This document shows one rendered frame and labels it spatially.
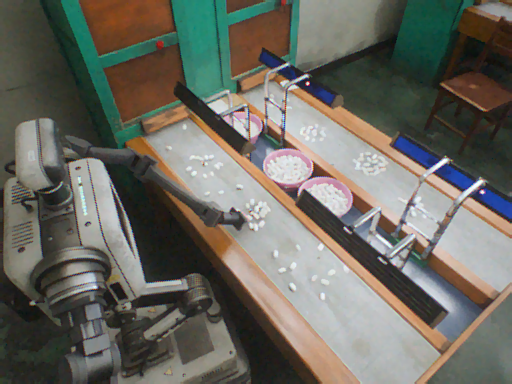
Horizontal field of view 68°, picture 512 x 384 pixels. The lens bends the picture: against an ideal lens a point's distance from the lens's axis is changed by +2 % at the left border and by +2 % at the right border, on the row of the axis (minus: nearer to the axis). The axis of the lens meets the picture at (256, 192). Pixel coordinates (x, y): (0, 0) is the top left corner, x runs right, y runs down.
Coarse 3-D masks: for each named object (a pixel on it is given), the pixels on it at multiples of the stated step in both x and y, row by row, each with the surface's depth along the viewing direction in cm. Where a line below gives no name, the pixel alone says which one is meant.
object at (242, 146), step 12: (180, 84) 192; (180, 96) 192; (192, 96) 186; (192, 108) 186; (204, 108) 180; (204, 120) 180; (216, 120) 174; (216, 132) 175; (228, 132) 169; (228, 144) 170; (240, 144) 164; (252, 144) 164
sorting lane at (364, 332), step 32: (192, 128) 227; (192, 160) 208; (224, 160) 208; (224, 192) 191; (256, 192) 191; (288, 224) 177; (256, 256) 166; (288, 256) 165; (320, 256) 165; (288, 288) 155; (320, 288) 155; (352, 288) 155; (320, 320) 146; (352, 320) 146; (384, 320) 146; (352, 352) 138; (384, 352) 138; (416, 352) 138
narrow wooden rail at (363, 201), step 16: (240, 96) 244; (256, 112) 232; (272, 128) 222; (288, 144) 215; (320, 160) 203; (320, 176) 204; (336, 176) 194; (352, 192) 188; (368, 208) 184; (384, 208) 180; (384, 224) 180; (432, 256) 164; (448, 256) 161; (448, 272) 160; (464, 272) 156; (464, 288) 157; (480, 288) 151; (480, 304) 155
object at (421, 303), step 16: (304, 192) 141; (304, 208) 142; (320, 208) 137; (320, 224) 137; (336, 224) 132; (336, 240) 133; (352, 240) 128; (352, 256) 129; (368, 256) 125; (368, 272) 125; (384, 272) 121; (400, 272) 118; (400, 288) 118; (416, 288) 115; (416, 304) 115; (432, 304) 112; (432, 320) 112
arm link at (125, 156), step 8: (72, 144) 124; (80, 144) 127; (88, 144) 132; (80, 152) 126; (88, 152) 132; (96, 152) 137; (104, 152) 142; (112, 152) 148; (120, 152) 154; (128, 152) 159; (136, 152) 163; (104, 160) 143; (112, 160) 148; (120, 160) 153; (128, 160) 159; (136, 160) 165; (144, 160) 161; (128, 168) 163; (136, 168) 162; (144, 168) 162
